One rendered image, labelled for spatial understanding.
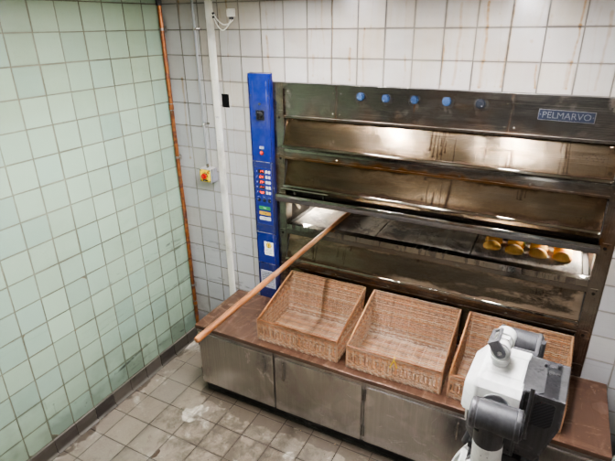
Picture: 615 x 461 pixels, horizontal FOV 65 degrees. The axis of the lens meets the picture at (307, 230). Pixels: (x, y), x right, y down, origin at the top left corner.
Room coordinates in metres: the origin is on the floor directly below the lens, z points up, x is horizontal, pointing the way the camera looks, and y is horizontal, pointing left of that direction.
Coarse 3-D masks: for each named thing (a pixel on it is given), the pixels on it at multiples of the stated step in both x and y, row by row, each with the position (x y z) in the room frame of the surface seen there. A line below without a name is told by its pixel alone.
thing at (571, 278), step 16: (288, 224) 3.00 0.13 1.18; (304, 224) 2.99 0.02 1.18; (352, 240) 2.78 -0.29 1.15; (368, 240) 2.73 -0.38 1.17; (384, 240) 2.72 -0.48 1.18; (432, 256) 2.55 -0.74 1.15; (448, 256) 2.51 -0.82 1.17; (464, 256) 2.47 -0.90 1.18; (480, 256) 2.47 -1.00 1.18; (512, 272) 2.34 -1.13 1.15; (528, 272) 2.31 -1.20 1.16; (544, 272) 2.28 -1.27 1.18; (560, 272) 2.27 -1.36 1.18
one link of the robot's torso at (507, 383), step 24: (480, 360) 1.33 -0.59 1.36; (528, 360) 1.31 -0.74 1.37; (480, 384) 1.22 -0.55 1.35; (504, 384) 1.20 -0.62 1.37; (528, 384) 1.20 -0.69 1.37; (552, 384) 1.20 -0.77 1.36; (528, 408) 1.13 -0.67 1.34; (552, 408) 1.13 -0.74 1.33; (528, 432) 1.15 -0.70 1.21; (552, 432) 1.12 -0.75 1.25; (528, 456) 1.16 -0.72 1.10
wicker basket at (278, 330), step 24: (288, 288) 2.90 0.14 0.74; (312, 288) 2.85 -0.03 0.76; (360, 288) 2.72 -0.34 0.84; (264, 312) 2.61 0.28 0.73; (288, 312) 2.83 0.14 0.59; (312, 312) 2.80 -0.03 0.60; (336, 312) 2.74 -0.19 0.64; (360, 312) 2.62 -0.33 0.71; (264, 336) 2.51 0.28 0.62; (288, 336) 2.43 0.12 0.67; (312, 336) 2.36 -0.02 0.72; (336, 336) 2.54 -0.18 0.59; (336, 360) 2.29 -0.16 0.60
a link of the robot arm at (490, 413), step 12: (480, 408) 1.10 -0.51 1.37; (492, 408) 1.09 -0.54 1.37; (504, 408) 1.09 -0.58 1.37; (480, 420) 1.08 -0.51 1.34; (492, 420) 1.07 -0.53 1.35; (504, 420) 1.06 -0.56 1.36; (516, 420) 1.05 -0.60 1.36; (480, 432) 1.08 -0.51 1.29; (492, 432) 1.06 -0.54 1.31; (504, 432) 1.04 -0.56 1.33; (480, 444) 1.07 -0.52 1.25; (492, 444) 1.06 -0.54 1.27
